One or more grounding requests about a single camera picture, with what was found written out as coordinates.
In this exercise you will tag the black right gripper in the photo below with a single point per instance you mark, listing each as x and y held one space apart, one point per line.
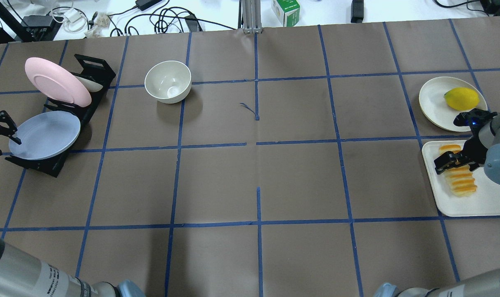
475 148

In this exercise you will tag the blue plate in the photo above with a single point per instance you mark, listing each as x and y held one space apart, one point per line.
46 135

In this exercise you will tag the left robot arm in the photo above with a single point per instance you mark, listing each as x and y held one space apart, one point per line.
22 275

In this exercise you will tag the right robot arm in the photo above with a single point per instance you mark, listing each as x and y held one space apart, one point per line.
483 285

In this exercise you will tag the cream round plate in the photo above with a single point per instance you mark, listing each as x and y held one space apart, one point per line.
434 106

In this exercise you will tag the pink plate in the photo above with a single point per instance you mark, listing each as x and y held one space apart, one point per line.
56 82

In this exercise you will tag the cream plate in rack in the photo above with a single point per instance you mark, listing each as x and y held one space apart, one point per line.
90 85

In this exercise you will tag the cream rectangular tray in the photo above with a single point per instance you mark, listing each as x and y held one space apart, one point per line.
484 202

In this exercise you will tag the yellow lemon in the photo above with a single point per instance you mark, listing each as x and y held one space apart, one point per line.
462 98

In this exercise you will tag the black dish rack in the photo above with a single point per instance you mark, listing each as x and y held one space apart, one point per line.
94 69

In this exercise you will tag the cream bowl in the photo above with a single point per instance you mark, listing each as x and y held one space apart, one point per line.
169 82

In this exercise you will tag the black power adapter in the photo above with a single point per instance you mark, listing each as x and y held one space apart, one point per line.
143 5

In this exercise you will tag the green white carton box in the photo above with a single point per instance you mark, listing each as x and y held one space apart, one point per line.
287 11

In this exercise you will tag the aluminium frame post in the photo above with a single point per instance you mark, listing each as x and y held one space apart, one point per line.
250 16

